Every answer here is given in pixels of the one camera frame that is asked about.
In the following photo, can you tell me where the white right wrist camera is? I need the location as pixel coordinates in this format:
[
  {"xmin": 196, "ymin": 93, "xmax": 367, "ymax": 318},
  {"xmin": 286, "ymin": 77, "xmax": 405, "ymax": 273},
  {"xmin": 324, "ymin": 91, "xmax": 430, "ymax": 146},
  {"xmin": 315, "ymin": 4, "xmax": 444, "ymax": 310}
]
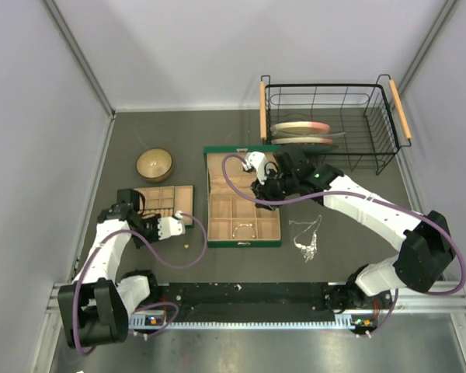
[{"xmin": 242, "ymin": 152, "xmax": 278, "ymax": 185}]

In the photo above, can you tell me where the dark green plate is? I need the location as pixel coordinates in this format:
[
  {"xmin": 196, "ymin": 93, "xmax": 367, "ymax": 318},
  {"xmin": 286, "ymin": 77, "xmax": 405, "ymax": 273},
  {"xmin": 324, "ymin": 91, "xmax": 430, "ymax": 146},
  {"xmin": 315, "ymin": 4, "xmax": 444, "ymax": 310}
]
[{"xmin": 304, "ymin": 144, "xmax": 339, "ymax": 154}]

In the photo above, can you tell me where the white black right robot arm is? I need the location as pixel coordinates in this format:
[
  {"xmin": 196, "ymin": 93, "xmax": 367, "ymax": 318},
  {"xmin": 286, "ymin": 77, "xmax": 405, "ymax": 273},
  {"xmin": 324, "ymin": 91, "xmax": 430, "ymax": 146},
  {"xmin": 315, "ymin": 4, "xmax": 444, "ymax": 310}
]
[{"xmin": 244, "ymin": 145, "xmax": 455, "ymax": 303}]

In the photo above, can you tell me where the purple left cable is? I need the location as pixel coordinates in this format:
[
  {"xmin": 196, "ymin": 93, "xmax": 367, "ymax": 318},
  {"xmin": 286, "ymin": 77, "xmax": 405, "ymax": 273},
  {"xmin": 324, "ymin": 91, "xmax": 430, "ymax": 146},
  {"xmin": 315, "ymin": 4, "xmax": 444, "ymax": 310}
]
[{"xmin": 70, "ymin": 211, "xmax": 209, "ymax": 356}]

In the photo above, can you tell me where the grey slotted cable duct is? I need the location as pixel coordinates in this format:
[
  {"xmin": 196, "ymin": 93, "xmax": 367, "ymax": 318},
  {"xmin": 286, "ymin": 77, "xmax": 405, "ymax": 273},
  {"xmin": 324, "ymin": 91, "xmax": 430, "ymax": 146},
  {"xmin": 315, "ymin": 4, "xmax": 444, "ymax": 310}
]
[{"xmin": 129, "ymin": 313, "xmax": 377, "ymax": 331}]

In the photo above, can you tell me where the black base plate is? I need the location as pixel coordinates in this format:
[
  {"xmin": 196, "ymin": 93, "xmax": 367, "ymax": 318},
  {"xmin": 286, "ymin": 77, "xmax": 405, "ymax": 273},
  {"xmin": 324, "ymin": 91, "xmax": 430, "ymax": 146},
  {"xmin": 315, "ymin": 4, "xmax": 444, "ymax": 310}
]
[{"xmin": 138, "ymin": 282, "xmax": 375, "ymax": 322}]

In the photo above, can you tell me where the black wire dish rack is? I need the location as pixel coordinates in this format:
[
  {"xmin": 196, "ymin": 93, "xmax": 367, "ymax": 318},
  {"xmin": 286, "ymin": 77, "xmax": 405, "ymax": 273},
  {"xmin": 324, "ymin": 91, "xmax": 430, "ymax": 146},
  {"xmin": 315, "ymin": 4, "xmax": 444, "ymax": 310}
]
[{"xmin": 259, "ymin": 74, "xmax": 412, "ymax": 173}]

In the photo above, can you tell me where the silver necklace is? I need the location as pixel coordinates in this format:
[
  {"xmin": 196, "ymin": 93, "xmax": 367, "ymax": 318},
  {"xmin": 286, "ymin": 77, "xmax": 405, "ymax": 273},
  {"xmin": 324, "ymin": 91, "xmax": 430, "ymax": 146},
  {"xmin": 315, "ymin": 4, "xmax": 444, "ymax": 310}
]
[{"xmin": 288, "ymin": 214, "xmax": 323, "ymax": 263}]

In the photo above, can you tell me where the tan ceramic bowl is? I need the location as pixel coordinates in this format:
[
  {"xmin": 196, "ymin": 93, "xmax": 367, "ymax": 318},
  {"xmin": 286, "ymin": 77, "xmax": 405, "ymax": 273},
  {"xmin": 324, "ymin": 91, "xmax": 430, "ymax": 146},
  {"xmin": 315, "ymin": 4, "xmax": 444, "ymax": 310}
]
[{"xmin": 136, "ymin": 148, "xmax": 174, "ymax": 183}]

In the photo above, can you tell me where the green jewelry tray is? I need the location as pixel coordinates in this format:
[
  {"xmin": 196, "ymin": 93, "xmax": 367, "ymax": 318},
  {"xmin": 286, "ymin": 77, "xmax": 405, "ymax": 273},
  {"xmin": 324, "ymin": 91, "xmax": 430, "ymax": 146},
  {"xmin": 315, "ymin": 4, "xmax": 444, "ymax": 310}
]
[{"xmin": 136, "ymin": 185, "xmax": 194, "ymax": 218}]

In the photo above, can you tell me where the purple cable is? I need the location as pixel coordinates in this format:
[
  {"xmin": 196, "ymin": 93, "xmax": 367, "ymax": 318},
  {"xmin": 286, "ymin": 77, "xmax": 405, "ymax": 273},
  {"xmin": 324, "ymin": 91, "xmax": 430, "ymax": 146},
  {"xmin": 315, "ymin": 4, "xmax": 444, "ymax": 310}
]
[
  {"xmin": 70, "ymin": 211, "xmax": 209, "ymax": 356},
  {"xmin": 221, "ymin": 153, "xmax": 466, "ymax": 339}
]

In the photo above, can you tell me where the silver bracelet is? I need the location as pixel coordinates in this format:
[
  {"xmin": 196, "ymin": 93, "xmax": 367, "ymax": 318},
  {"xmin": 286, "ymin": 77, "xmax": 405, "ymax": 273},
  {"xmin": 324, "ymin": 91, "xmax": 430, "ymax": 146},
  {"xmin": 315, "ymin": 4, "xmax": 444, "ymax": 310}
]
[{"xmin": 231, "ymin": 221, "xmax": 256, "ymax": 240}]

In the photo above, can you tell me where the cream pink plate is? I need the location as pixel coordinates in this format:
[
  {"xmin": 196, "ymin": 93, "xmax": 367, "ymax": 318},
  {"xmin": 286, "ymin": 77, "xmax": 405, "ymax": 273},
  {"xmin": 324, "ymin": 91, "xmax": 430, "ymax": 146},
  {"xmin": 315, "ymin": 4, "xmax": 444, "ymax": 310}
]
[
  {"xmin": 270, "ymin": 121, "xmax": 331, "ymax": 135},
  {"xmin": 271, "ymin": 136, "xmax": 334, "ymax": 146}
]

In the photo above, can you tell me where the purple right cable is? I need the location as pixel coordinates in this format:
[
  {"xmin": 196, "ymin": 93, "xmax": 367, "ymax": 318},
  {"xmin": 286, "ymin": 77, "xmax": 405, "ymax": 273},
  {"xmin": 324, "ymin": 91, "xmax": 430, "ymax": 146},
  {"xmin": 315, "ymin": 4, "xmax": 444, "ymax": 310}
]
[{"xmin": 221, "ymin": 153, "xmax": 466, "ymax": 339}]

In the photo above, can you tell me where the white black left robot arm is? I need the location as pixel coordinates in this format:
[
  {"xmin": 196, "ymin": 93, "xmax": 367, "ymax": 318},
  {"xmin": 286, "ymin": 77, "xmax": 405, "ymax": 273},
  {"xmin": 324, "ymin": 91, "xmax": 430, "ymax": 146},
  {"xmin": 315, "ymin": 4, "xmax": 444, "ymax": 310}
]
[{"xmin": 57, "ymin": 189, "xmax": 186, "ymax": 355}]

